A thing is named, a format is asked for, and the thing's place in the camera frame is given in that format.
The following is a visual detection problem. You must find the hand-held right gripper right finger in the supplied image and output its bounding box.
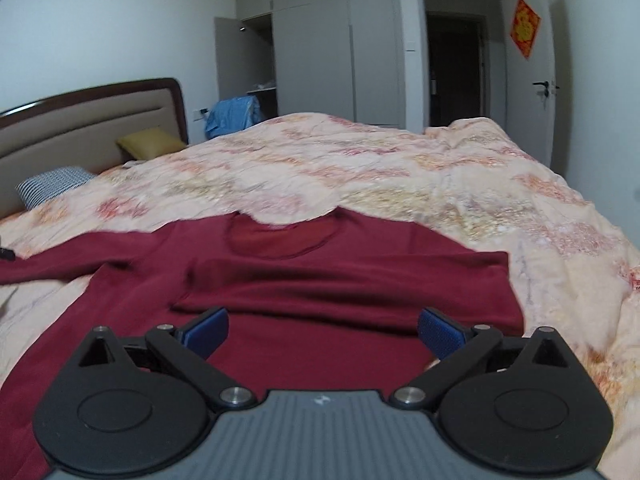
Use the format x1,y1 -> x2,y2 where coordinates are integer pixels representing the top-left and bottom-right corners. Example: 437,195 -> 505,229
390,306 -> 582,412

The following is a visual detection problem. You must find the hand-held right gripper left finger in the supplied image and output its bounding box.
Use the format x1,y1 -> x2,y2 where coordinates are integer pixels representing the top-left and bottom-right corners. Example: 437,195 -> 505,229
65,306 -> 258,412

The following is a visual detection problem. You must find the dark red long-sleeve shirt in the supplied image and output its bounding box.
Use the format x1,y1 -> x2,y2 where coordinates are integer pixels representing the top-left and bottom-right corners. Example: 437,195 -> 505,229
0,208 -> 526,480

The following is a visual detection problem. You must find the beige padded bed headboard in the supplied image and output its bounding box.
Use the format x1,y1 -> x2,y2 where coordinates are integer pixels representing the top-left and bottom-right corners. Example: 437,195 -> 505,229
0,77 -> 190,221

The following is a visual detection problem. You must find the floral peach blanket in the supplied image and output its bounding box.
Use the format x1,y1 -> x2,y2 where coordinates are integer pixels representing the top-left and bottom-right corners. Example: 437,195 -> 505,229
0,112 -> 640,480

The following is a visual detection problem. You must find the yellow pillow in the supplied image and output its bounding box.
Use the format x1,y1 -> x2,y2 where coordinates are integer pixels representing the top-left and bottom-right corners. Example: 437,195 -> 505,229
116,127 -> 188,161

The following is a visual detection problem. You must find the blue garment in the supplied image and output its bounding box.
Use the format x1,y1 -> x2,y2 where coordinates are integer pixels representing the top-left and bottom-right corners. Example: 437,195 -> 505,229
204,95 -> 262,141

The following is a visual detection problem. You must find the white room door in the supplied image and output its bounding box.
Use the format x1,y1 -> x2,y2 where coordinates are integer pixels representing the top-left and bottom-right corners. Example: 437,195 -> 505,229
500,0 -> 559,170

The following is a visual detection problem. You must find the dark hallway door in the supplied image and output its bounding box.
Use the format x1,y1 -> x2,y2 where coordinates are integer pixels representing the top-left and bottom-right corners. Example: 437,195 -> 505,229
427,14 -> 487,128

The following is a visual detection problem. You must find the grey wardrobe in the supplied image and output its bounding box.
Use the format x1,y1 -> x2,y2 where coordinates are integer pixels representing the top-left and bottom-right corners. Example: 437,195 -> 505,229
215,0 -> 407,131

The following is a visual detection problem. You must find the red diamond door decoration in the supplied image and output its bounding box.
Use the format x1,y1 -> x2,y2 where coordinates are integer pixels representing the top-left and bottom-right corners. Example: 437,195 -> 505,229
510,0 -> 542,61

